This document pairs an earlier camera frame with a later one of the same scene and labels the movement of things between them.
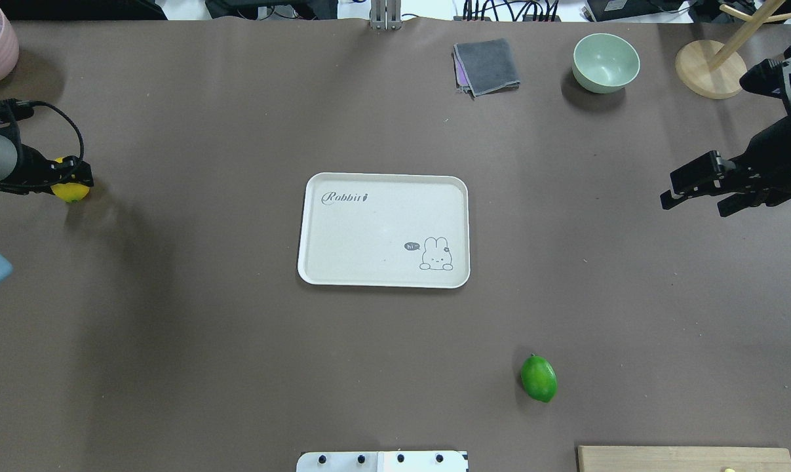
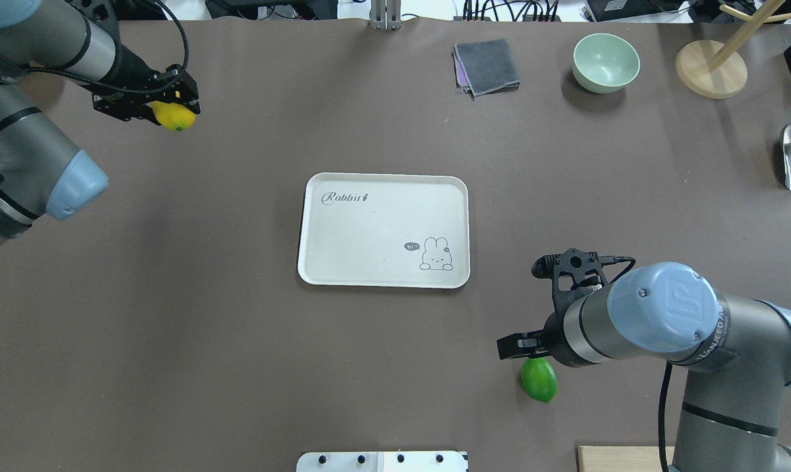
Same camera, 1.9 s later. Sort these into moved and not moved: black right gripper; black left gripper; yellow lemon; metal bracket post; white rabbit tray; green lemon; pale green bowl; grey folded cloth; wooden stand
Moved: yellow lemon; black right gripper; black left gripper
Not moved: pale green bowl; white rabbit tray; wooden stand; metal bracket post; grey folded cloth; green lemon
